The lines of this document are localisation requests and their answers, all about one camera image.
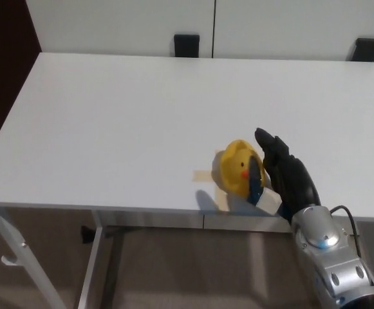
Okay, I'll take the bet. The black bracket on panel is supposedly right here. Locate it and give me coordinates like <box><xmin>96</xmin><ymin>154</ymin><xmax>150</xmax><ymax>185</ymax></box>
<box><xmin>353</xmin><ymin>37</ymin><xmax>374</xmax><ymax>62</ymax></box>
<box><xmin>173</xmin><ymin>33</ymin><xmax>201</xmax><ymax>59</ymax></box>

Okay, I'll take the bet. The white hook on desk leg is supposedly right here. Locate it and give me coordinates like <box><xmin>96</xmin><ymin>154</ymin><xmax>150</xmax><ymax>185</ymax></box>
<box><xmin>0</xmin><ymin>255</ymin><xmax>21</xmax><ymax>268</ymax></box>

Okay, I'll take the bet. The white partition panel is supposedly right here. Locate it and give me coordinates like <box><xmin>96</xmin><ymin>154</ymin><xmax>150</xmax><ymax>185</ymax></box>
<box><xmin>24</xmin><ymin>0</ymin><xmax>215</xmax><ymax>59</ymax></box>
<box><xmin>212</xmin><ymin>0</ymin><xmax>374</xmax><ymax>64</ymax></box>

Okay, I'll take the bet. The yellow rubber duck toy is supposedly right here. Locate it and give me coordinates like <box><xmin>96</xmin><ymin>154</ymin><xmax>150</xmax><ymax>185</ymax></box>
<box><xmin>211</xmin><ymin>138</ymin><xmax>268</xmax><ymax>198</ymax></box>

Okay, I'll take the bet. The black foot under desk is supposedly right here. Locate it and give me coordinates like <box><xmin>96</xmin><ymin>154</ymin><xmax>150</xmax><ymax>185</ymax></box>
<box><xmin>79</xmin><ymin>225</ymin><xmax>95</xmax><ymax>245</ymax></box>

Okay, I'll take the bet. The dark brown door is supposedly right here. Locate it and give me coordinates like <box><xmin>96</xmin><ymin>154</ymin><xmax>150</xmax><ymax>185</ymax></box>
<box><xmin>0</xmin><ymin>0</ymin><xmax>43</xmax><ymax>133</ymax></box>

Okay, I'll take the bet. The white metal desk leg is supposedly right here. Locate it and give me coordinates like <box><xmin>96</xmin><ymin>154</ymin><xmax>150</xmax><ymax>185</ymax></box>
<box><xmin>0</xmin><ymin>207</ymin><xmax>67</xmax><ymax>309</ymax></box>
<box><xmin>76</xmin><ymin>211</ymin><xmax>108</xmax><ymax>309</ymax></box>

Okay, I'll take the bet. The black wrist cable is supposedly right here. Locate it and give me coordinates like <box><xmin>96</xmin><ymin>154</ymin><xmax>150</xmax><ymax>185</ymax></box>
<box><xmin>329</xmin><ymin>205</ymin><xmax>363</xmax><ymax>262</ymax></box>

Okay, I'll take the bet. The white metal desk crossbar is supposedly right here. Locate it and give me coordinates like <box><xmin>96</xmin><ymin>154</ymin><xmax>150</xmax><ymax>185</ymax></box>
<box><xmin>104</xmin><ymin>225</ymin><xmax>294</xmax><ymax>239</ymax></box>

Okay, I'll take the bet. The beige masking tape cross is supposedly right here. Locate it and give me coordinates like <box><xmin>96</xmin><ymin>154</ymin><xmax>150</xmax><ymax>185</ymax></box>
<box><xmin>191</xmin><ymin>149</ymin><xmax>231</xmax><ymax>212</ymax></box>

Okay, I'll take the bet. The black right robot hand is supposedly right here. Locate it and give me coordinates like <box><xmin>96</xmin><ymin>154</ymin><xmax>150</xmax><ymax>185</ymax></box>
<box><xmin>247</xmin><ymin>127</ymin><xmax>322</xmax><ymax>224</ymax></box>

